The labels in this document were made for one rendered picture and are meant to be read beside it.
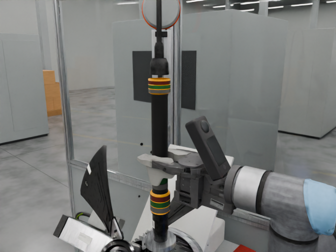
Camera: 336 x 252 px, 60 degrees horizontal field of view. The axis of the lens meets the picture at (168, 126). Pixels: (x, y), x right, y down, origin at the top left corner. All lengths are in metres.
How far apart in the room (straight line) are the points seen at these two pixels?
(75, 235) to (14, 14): 12.67
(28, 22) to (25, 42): 7.35
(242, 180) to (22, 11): 13.31
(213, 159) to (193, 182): 0.06
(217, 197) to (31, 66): 5.95
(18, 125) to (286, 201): 6.06
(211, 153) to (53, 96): 8.32
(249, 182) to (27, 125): 6.06
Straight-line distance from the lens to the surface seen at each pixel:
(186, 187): 0.57
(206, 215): 0.98
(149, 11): 1.27
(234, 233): 1.49
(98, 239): 1.02
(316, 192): 0.49
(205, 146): 0.52
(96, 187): 0.92
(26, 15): 13.67
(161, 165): 0.55
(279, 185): 0.49
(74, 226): 1.10
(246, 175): 0.51
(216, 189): 0.55
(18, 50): 6.27
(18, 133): 6.39
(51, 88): 8.73
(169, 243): 0.68
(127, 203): 1.82
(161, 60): 0.56
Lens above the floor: 1.71
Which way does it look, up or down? 14 degrees down
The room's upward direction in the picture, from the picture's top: straight up
